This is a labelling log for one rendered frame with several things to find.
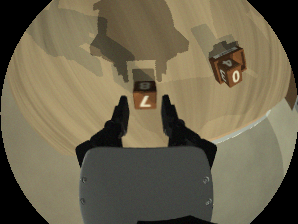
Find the brown number cube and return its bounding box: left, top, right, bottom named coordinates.
left=133, top=81, right=157, bottom=109
left=217, top=58, right=242, bottom=88

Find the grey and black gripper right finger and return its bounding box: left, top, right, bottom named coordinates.
left=161, top=95, right=217, bottom=169

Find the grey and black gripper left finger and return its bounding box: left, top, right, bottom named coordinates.
left=75, top=96, right=130, bottom=168

